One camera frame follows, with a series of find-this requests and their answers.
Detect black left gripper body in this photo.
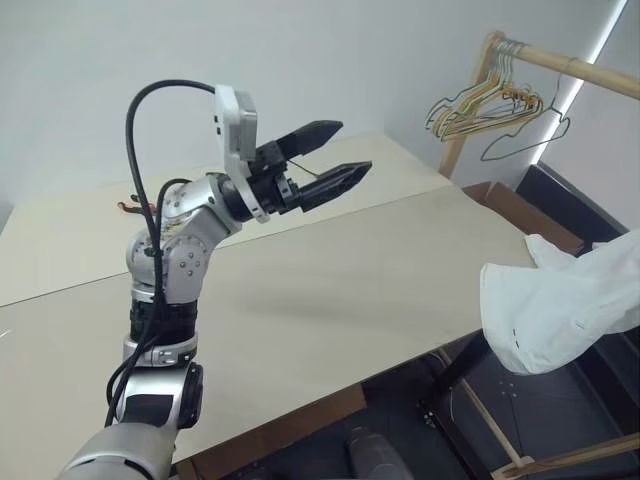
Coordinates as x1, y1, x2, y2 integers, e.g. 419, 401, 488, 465
244, 141, 304, 215

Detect orange black pliers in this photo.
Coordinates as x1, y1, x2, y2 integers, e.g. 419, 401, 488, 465
115, 192, 154, 215

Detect black table frame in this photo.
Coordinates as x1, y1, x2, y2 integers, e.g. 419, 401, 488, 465
427, 333, 489, 401

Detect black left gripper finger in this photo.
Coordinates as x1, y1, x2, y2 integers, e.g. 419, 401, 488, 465
299, 160, 374, 214
276, 120, 344, 163

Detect brown cardboard box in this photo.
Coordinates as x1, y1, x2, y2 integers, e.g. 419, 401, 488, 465
462, 180, 586, 256

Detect wooden clothes rack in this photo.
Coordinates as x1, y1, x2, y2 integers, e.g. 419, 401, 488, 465
429, 30, 640, 480
529, 0, 630, 166

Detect white cloth garment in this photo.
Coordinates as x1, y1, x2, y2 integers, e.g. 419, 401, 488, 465
479, 227, 640, 376

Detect bunch of wire hangers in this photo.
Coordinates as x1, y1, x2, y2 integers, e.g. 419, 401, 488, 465
424, 42, 541, 137

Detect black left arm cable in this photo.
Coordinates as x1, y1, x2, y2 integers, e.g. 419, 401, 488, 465
103, 79, 219, 429

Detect pile of coloured hangers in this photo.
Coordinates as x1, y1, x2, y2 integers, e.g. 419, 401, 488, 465
437, 49, 544, 145

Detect dark grey wire hanger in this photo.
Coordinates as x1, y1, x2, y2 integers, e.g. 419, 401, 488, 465
481, 59, 572, 162

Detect dark rounded shape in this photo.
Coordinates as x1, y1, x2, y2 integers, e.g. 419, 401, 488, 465
344, 426, 402, 480

